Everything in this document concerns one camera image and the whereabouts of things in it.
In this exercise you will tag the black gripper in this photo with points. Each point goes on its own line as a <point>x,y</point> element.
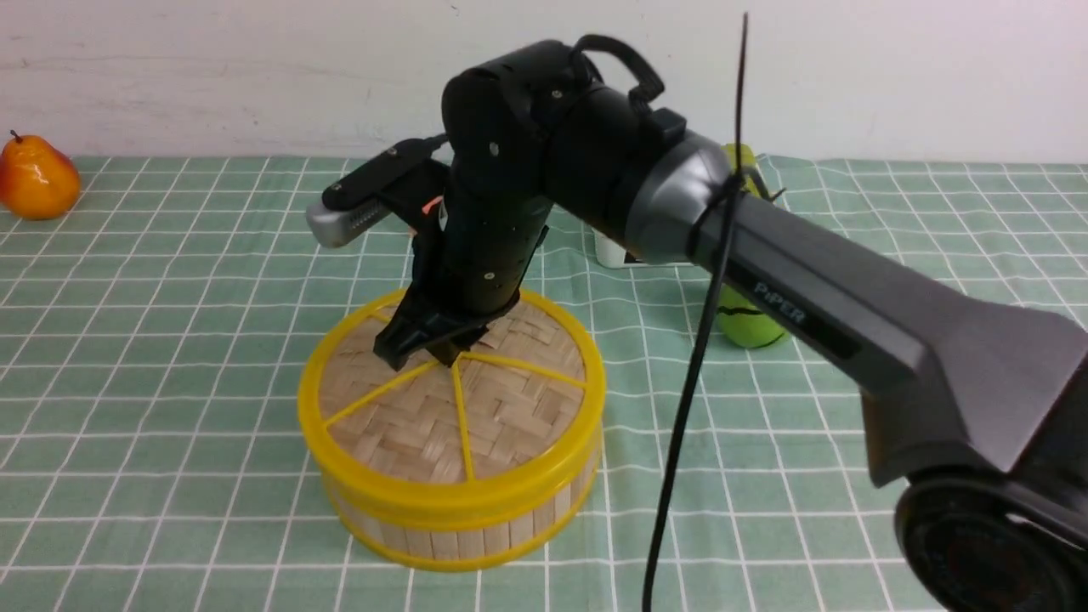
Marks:
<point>477,249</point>

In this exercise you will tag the yellow woven bamboo steamer lid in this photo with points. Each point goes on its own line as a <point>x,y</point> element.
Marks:
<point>512,427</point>

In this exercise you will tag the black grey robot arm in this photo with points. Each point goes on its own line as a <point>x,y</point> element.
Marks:
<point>979,405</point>

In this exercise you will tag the green lid white storage box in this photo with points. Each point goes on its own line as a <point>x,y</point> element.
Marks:
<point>613,256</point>

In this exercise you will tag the bamboo steamer base yellow rim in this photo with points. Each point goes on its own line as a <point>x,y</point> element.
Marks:
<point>497,541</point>

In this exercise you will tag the green checkered tablecloth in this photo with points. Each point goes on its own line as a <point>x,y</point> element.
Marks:
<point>152,345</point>

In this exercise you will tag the green toy watermelon ball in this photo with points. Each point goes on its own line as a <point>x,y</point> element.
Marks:
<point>743,324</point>

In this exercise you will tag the orange toy pear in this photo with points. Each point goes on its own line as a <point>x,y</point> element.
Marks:
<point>38,182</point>

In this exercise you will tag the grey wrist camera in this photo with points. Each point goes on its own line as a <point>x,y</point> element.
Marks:
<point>365,200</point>

